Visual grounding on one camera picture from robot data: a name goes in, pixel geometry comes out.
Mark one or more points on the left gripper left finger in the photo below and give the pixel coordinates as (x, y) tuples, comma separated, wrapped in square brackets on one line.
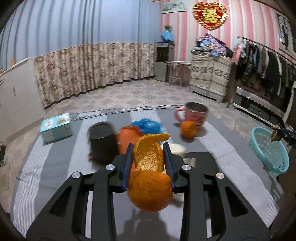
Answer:
[(64, 216)]

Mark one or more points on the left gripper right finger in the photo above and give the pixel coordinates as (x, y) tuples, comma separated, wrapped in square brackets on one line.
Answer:
[(213, 209)]

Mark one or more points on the orange peel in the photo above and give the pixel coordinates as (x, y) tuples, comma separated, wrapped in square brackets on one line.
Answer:
[(149, 188)]

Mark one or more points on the brown paper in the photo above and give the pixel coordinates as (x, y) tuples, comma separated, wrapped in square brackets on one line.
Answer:
[(275, 136)]

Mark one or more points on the black glasses case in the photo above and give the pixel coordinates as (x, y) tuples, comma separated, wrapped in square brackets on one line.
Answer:
[(204, 162)]

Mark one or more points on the turquoise plastic laundry basket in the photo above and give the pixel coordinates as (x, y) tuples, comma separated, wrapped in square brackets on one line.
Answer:
[(272, 154)]

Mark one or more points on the whole orange fruit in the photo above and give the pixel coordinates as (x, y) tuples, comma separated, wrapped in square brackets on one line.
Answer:
[(189, 129)]

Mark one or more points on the low shelf with lace cover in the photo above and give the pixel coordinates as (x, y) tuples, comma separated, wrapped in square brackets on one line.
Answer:
[(257, 107)]

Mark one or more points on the pink metal mug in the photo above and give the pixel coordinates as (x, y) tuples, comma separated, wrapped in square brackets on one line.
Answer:
[(192, 111)]

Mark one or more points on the crumpled blue plastic bag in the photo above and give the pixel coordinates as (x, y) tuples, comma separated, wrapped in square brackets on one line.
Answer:
[(147, 126)]

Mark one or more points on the clothes rack with garments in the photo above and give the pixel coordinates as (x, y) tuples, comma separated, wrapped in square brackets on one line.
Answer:
[(264, 73)]

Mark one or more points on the grey striped tablecloth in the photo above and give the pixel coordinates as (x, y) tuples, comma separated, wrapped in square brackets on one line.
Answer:
[(48, 166)]

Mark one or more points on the black cylindrical can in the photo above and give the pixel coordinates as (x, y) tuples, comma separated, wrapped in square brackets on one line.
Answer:
[(103, 142)]

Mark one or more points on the light blue tissue box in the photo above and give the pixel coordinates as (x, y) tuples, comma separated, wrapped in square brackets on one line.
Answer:
[(56, 128)]

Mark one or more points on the cloth covered cabinet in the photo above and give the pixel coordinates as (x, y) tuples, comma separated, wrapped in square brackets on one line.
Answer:
[(210, 75)]

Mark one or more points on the small metal stool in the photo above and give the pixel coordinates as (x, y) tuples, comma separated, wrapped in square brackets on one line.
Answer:
[(176, 70)]

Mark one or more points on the white low cabinet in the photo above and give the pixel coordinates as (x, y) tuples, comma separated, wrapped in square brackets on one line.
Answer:
[(21, 106)]

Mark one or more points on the pile of folded clothes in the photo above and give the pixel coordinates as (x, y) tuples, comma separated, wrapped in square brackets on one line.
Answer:
[(209, 44)]

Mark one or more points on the water dispenser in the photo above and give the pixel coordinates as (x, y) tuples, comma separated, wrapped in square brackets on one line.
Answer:
[(164, 54)]

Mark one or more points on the blue bag on dispenser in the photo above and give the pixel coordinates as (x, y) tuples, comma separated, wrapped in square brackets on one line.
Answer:
[(167, 36)]

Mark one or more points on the floral beige curtain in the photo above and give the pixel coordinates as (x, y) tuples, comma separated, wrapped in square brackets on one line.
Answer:
[(68, 72)]

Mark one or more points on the small potted plant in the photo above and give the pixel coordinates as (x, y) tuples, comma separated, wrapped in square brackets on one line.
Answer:
[(168, 28)]

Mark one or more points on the red heart wall ornament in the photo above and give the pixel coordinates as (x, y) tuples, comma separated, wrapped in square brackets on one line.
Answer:
[(210, 15)]

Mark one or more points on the wall calendar picture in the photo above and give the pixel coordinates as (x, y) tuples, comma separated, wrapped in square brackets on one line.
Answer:
[(174, 6)]

